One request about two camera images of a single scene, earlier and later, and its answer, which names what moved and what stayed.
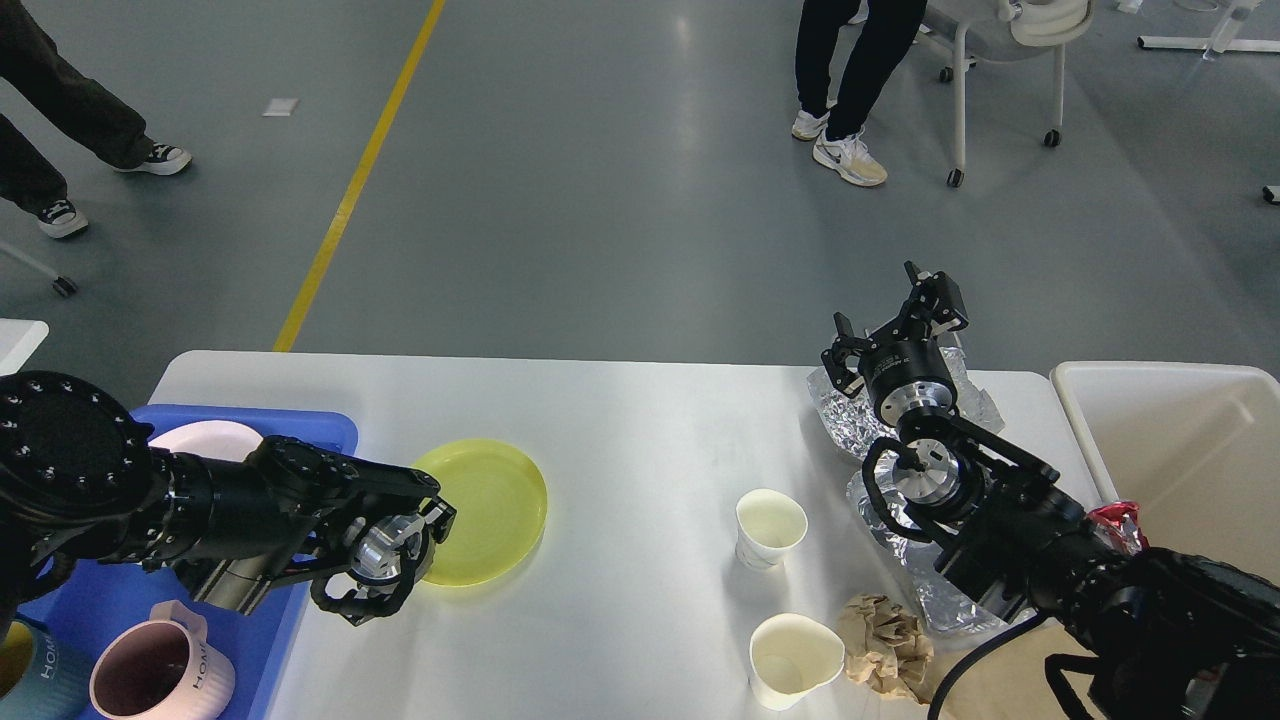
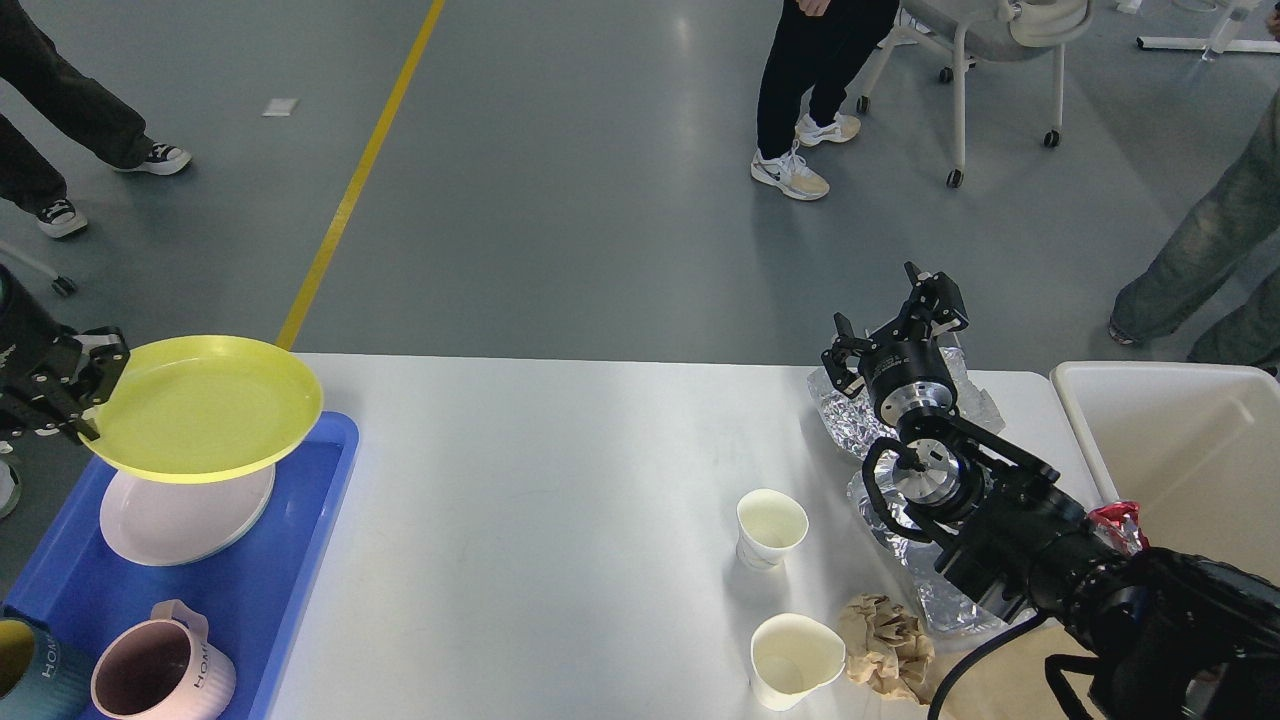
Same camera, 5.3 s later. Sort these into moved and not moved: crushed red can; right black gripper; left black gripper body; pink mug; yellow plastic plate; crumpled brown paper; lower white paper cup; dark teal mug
Moved: left black gripper body; yellow plastic plate
Not moved: right black gripper; crumpled brown paper; dark teal mug; pink mug; lower white paper cup; crushed red can
